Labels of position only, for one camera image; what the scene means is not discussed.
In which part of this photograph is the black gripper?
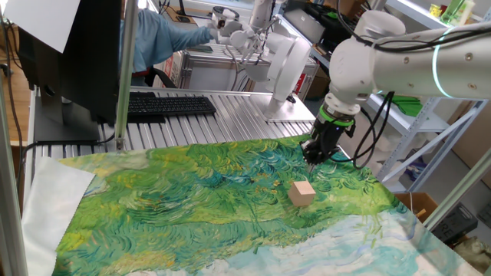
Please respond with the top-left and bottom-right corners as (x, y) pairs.
(301, 116), (356, 173)

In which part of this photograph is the small wooden cube block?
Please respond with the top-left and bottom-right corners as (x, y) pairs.
(287, 179), (317, 208)

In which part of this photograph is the silver robot mounting plate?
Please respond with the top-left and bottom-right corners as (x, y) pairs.
(249, 93), (316, 123)

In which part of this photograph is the green fabric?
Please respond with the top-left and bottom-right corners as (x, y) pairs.
(377, 94), (423, 118)

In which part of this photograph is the brown cardboard box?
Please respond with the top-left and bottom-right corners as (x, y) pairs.
(394, 191), (439, 223)

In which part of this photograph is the grey metal box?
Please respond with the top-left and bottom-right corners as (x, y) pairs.
(283, 8), (327, 44)

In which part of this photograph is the silver aluminium case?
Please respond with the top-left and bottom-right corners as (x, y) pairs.
(179, 51), (320, 101)

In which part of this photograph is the black bag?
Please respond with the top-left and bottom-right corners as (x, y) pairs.
(302, 2), (346, 44)

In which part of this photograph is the painted landscape print cloth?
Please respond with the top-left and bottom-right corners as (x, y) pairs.
(21, 133), (475, 276)

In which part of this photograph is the black plastic crate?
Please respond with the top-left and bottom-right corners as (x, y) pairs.
(431, 202), (479, 245)

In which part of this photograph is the black computer keyboard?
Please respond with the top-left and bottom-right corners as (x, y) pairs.
(126, 91), (218, 124)

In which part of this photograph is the white red printed carton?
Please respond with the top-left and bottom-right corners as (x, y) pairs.
(163, 57), (183, 87)

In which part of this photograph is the round black device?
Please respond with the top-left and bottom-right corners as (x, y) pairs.
(213, 5), (241, 20)

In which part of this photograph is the black office chair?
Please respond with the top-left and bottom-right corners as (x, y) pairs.
(144, 67), (177, 89)

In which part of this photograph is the white metal shelf rack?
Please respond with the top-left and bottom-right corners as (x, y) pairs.
(360, 0), (491, 192)

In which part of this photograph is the beige fabric bag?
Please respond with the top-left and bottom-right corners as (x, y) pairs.
(454, 235), (491, 275)

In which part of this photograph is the person in blue shirt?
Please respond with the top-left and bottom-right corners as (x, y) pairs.
(120, 8), (216, 87)

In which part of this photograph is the green transparent container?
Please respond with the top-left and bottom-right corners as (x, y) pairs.
(440, 0), (476, 28)

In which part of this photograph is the wooden desk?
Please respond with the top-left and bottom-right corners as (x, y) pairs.
(163, 4), (249, 31)

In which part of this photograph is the black computer monitor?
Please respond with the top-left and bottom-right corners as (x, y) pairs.
(17, 0), (124, 143)

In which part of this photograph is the white paper sheet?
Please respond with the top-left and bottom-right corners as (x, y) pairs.
(2, 0), (81, 54)

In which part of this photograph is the black monitor cable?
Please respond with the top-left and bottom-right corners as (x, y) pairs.
(15, 132), (116, 185)

